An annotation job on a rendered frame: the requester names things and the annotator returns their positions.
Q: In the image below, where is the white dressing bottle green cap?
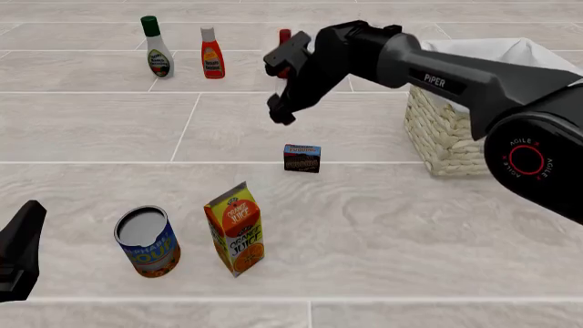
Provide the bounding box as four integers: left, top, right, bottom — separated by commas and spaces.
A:
139, 15, 176, 79

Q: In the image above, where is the alphabet soup can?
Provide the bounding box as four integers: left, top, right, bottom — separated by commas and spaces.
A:
113, 205, 182, 279

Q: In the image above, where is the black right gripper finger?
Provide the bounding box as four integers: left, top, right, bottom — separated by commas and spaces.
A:
269, 101, 320, 127
266, 90, 302, 111

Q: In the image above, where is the chocolate pudding box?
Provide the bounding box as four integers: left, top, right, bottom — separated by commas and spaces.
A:
283, 143, 322, 174

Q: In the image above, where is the orange sauce bottle white cap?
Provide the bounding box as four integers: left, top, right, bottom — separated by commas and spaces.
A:
199, 26, 226, 80

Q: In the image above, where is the orange juice carton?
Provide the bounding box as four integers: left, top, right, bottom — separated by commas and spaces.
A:
203, 180, 266, 279

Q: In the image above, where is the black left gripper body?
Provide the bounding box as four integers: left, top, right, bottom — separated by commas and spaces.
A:
0, 262, 38, 303

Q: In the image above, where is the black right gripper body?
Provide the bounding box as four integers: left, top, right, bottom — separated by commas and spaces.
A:
282, 50, 352, 106

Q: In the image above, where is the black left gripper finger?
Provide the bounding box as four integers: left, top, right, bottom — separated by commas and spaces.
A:
0, 200, 48, 274

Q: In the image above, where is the woven wicker basket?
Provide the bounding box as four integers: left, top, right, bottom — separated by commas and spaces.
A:
404, 84, 494, 178

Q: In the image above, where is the red ketchup bottle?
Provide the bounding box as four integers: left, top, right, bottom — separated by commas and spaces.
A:
277, 28, 292, 80

